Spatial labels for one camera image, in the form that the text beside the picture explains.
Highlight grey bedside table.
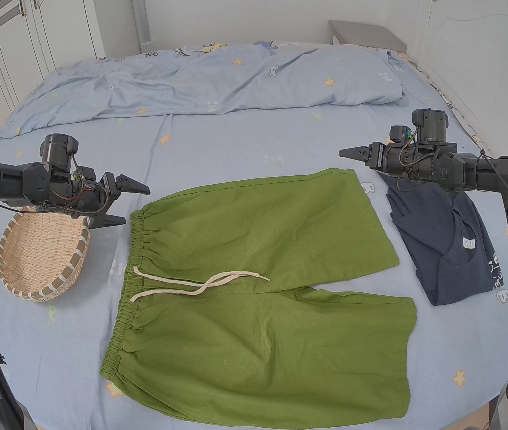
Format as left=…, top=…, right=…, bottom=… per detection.
left=329, top=20, right=408, bottom=54

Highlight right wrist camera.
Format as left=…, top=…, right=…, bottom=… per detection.
left=390, top=125, right=412, bottom=146

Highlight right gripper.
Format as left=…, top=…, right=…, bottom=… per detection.
left=338, top=141, right=417, bottom=181

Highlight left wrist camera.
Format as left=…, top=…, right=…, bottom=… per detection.
left=77, top=166, right=98, bottom=187

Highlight bed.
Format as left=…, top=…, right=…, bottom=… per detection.
left=0, top=0, right=508, bottom=430

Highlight dark blue T-shirt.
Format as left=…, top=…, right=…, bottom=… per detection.
left=386, top=171, right=508, bottom=307

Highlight green shorts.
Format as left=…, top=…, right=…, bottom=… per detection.
left=99, top=167, right=418, bottom=419

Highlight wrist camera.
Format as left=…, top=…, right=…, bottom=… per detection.
left=390, top=125, right=412, bottom=146
left=77, top=166, right=98, bottom=187

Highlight pale blue quilt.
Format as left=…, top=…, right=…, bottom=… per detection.
left=0, top=41, right=410, bottom=140

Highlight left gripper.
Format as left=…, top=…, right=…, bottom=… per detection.
left=63, top=172, right=151, bottom=230

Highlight white wardrobe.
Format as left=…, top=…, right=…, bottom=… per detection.
left=0, top=0, right=107, bottom=148

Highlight round woven basket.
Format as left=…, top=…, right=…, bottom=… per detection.
left=0, top=206, right=92, bottom=303

